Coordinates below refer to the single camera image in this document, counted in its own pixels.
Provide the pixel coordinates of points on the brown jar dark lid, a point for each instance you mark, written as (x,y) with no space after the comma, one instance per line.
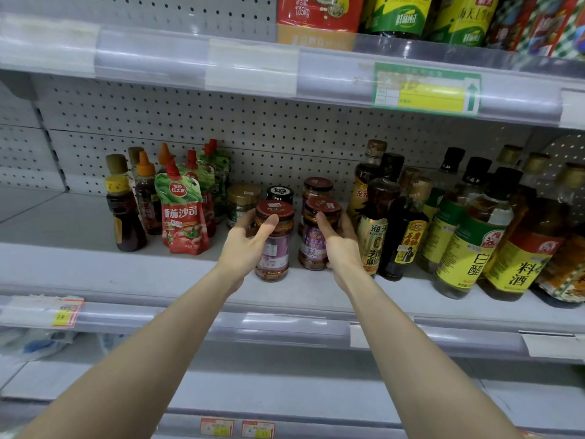
(317,187)

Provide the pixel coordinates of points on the small dark bottle yellow cap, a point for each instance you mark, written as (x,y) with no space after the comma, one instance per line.
(135,155)
(123,224)

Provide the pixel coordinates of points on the glass jar tan lid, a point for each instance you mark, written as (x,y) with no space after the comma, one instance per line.
(242,201)

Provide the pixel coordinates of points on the person's right forearm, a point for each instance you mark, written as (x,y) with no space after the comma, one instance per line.
(439,379)

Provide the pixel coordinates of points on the white metal store shelving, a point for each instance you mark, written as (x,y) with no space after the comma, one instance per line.
(91,260)

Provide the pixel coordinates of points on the person's right hand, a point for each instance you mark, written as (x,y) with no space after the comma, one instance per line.
(345,260)

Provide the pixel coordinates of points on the red tomato sauce pouch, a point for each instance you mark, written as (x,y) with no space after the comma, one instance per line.
(183,219)

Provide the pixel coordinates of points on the person's left hand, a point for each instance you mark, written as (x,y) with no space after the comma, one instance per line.
(245,260)

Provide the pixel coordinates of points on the blue-label oyster sauce bottle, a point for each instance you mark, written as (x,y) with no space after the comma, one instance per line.
(539,22)

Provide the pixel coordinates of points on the orange oyster sauce squeeze bottle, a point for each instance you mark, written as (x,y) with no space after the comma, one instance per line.
(320,18)

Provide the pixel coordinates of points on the person's left forearm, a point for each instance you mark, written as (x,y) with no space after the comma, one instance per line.
(137,379)

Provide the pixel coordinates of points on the dark-lidded glass jar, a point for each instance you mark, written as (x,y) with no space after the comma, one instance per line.
(280,193)

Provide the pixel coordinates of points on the yellow-capped green label bottle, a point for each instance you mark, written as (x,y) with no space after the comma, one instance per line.
(398,13)
(462,18)

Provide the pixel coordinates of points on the dark bottle orange label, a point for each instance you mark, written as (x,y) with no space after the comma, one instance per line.
(565,274)

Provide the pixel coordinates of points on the white pink yellow shelf tag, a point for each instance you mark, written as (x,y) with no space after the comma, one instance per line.
(55,311)

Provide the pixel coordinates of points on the yellow green price tag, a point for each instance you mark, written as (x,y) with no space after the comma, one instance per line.
(425,89)

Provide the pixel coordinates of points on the blue white plastic bags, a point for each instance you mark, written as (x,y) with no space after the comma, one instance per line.
(32,343)

